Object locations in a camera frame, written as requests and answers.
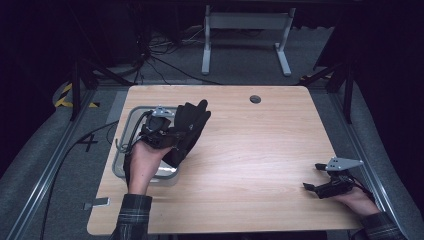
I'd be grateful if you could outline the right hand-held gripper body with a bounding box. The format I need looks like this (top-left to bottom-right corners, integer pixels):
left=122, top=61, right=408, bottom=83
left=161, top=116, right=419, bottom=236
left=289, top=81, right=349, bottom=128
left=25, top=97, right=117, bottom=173
left=314, top=156, right=365, bottom=200

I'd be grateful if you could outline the person's left hand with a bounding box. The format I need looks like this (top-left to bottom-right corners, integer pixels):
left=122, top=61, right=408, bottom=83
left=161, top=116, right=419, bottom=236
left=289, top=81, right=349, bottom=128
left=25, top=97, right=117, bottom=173
left=127, top=139, right=173, bottom=188

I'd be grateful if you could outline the hand-held gripper cable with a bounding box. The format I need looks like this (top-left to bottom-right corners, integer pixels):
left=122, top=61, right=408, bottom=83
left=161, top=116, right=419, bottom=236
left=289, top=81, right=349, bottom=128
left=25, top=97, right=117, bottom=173
left=349, top=175, right=377, bottom=203
left=115, top=110, right=153, bottom=155

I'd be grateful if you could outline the black metal stand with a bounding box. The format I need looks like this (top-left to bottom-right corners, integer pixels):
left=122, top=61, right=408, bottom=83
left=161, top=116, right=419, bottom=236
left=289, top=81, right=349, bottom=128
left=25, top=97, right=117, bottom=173
left=299, top=62, right=355, bottom=125
left=68, top=59, right=135, bottom=122

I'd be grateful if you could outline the left hand-held gripper cable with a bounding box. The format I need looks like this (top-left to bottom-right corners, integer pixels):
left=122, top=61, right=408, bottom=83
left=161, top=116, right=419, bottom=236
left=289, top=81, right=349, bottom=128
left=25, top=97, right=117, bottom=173
left=115, top=110, right=153, bottom=155

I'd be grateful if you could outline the right hand-held gripper cable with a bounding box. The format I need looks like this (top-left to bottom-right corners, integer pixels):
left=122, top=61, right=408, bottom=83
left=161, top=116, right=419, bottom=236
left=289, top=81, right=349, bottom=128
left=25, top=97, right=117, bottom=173
left=349, top=175, right=377, bottom=203

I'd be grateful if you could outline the person's right hand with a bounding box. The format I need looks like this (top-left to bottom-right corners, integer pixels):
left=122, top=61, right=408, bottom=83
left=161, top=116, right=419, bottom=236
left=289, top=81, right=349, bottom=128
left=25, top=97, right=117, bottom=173
left=333, top=185, right=382, bottom=218

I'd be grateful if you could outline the white metal desk frame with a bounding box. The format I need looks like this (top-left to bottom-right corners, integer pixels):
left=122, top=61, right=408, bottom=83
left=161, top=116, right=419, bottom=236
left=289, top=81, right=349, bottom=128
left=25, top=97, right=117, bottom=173
left=201, top=4, right=297, bottom=77

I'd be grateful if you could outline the yellow black hazard tape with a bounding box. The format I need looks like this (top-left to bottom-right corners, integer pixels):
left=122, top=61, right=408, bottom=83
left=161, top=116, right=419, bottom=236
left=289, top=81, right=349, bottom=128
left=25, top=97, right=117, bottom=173
left=54, top=82, right=101, bottom=109

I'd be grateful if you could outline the black floor cable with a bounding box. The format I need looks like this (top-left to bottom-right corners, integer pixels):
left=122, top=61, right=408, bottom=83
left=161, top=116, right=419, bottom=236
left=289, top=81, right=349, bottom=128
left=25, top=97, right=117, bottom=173
left=39, top=119, right=120, bottom=240

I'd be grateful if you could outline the grey tape strip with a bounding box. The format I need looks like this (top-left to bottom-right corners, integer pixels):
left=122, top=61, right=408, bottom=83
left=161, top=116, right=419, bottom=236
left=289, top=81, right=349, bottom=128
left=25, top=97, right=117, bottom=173
left=82, top=197, right=111, bottom=211

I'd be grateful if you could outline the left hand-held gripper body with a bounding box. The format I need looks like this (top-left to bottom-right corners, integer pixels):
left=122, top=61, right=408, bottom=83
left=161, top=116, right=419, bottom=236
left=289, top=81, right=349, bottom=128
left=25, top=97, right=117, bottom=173
left=139, top=105, right=176, bottom=150

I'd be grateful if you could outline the bundle of floor cables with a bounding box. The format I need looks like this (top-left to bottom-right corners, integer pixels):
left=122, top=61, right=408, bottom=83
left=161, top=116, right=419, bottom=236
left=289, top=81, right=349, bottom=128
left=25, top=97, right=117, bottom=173
left=131, top=24, right=223, bottom=86

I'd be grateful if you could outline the aluminium floor rail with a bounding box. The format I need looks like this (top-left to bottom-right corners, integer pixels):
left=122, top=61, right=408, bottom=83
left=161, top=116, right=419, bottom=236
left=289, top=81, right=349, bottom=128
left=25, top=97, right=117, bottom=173
left=328, top=90, right=408, bottom=240
left=5, top=89, right=97, bottom=240

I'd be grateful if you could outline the black glove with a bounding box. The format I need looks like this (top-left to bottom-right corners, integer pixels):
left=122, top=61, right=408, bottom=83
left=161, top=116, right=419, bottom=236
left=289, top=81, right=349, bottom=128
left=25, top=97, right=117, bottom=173
left=161, top=98, right=212, bottom=169

